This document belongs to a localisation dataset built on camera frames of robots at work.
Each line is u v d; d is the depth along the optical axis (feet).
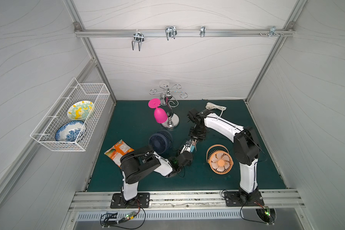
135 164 1.61
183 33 2.58
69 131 2.04
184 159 2.26
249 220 2.25
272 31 2.51
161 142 2.77
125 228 2.18
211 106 3.77
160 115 2.96
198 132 2.54
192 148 2.96
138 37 2.57
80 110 2.30
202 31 2.59
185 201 2.46
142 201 2.41
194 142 2.81
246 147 1.68
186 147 2.57
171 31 2.50
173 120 3.57
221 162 2.57
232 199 2.41
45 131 1.82
